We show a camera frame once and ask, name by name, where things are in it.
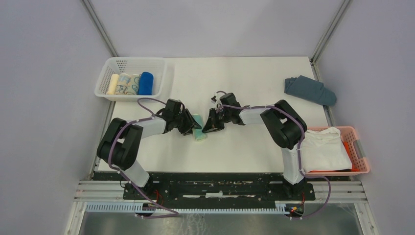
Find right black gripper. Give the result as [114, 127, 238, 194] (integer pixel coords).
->
[202, 108, 231, 134]

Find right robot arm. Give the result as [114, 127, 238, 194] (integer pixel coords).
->
[202, 93, 307, 200]

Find green yellow towel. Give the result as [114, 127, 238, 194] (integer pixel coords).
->
[191, 113, 208, 142]

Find grey blue towel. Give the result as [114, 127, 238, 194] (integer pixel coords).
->
[284, 75, 337, 106]

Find patterned rolled towel right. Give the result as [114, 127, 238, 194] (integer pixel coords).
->
[125, 74, 140, 95]

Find patterned rolled towel left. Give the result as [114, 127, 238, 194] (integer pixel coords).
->
[115, 73, 131, 95]

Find pink plastic basket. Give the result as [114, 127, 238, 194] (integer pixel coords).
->
[306, 126, 370, 176]

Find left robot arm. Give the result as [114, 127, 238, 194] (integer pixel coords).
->
[96, 99, 202, 199]

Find cream rolled towel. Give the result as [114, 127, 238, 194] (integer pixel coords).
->
[106, 74, 119, 95]

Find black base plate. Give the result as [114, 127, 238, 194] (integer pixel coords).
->
[92, 171, 351, 210]

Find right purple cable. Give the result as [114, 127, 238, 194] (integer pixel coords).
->
[212, 91, 332, 220]

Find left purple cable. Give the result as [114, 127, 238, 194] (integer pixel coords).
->
[107, 97, 180, 219]

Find white cloth in pink basket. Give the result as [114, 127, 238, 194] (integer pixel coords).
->
[300, 127, 352, 173]

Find aluminium frame rails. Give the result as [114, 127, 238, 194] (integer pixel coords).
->
[64, 181, 379, 235]

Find white cable duct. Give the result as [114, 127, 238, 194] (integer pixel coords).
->
[85, 202, 293, 215]

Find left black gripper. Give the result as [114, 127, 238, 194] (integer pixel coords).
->
[174, 109, 201, 136]

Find purple cable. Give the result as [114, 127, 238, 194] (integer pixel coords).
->
[107, 97, 180, 219]
[212, 91, 332, 220]

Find orange item in basket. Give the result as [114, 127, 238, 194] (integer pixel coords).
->
[342, 141, 360, 172]

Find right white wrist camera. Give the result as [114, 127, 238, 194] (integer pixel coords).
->
[211, 93, 221, 105]

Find patterned rolled towel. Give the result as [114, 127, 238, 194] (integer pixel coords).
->
[115, 73, 131, 95]
[125, 74, 140, 95]

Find white plastic basket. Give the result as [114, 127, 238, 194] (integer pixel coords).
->
[94, 57, 167, 102]

